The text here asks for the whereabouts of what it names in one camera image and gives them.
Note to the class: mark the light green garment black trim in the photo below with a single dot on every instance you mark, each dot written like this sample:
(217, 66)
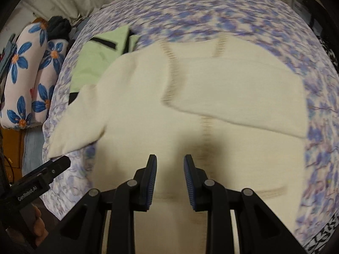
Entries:
(92, 63)

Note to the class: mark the grey folded clothes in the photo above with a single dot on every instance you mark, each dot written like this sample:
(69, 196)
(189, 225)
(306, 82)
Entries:
(6, 55)

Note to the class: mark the cream knit sweater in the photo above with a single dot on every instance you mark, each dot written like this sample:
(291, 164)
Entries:
(159, 98)

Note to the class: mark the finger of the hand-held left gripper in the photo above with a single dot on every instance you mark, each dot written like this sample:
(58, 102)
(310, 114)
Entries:
(57, 164)

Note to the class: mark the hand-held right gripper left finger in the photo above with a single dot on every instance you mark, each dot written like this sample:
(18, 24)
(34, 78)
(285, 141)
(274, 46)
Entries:
(152, 176)

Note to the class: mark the large blue flower pillow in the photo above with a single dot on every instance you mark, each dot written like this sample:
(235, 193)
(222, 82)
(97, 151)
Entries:
(21, 58)

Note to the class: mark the dark clothes pile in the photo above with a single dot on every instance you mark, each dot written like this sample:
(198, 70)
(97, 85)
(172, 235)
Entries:
(59, 27)

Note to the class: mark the person's left hand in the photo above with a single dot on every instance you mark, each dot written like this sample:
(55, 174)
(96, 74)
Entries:
(39, 225)

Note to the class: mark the purple floral blanket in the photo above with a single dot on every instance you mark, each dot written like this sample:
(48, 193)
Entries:
(198, 18)

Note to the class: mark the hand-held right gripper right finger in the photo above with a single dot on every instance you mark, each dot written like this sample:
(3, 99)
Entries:
(188, 176)

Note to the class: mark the beige patterned curtain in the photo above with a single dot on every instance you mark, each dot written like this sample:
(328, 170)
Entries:
(53, 0)

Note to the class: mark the light blue cloth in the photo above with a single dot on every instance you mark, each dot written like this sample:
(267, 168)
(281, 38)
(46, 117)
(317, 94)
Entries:
(33, 150)

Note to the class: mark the wooden bedside cabinet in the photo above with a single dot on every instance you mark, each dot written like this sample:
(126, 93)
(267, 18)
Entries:
(10, 148)

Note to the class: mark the small blue flower pillow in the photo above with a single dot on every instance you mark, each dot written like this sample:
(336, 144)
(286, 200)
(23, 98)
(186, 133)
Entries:
(50, 58)

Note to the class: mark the wooden wall shelf unit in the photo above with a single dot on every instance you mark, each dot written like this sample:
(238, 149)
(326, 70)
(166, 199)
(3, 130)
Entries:
(304, 2)

